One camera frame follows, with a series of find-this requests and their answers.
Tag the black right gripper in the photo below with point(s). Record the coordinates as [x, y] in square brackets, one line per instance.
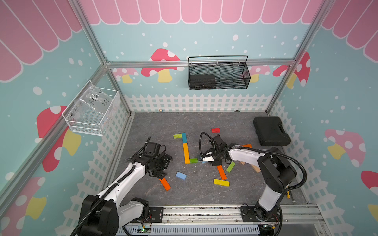
[215, 163]

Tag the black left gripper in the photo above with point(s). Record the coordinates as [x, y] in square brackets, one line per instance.
[166, 158]

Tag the orange long block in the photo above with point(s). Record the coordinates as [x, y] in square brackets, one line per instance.
[165, 184]

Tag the light blue short block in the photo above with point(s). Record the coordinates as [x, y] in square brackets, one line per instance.
[181, 175]

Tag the yellow-orange short block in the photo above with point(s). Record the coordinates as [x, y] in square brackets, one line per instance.
[187, 160]

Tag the yellow-orange long block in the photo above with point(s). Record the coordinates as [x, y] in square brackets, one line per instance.
[186, 150]

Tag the lime green short block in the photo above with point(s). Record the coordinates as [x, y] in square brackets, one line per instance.
[177, 136]

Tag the teal long block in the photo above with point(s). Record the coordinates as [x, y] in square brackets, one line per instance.
[184, 137]

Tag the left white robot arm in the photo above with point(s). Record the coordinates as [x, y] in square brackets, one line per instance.
[103, 214]

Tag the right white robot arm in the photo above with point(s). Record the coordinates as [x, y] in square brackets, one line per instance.
[280, 172]

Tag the orange block middle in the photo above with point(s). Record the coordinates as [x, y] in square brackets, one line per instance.
[221, 172]

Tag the lime green block right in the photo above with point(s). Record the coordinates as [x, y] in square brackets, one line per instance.
[230, 167]

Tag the yellow long block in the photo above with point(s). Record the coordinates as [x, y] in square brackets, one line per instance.
[221, 183]

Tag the tan wooden long block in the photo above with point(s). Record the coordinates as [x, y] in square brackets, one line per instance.
[257, 169]

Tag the black plastic tool case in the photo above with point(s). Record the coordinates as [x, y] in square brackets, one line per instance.
[270, 131]

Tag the green circuit board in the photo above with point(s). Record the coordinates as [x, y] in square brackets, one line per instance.
[143, 230]

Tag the black box in basket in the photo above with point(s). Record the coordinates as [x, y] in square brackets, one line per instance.
[202, 81]

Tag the plastic bag in basket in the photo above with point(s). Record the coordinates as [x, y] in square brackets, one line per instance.
[95, 108]

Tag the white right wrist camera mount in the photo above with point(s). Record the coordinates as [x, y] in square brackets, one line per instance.
[206, 157]

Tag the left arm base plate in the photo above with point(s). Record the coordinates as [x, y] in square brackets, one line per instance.
[151, 214]

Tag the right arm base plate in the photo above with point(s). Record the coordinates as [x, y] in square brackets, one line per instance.
[260, 216]

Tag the clear wire wall basket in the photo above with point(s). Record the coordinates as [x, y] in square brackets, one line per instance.
[76, 128]

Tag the black wire mesh basket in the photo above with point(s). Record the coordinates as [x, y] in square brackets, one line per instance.
[231, 72]

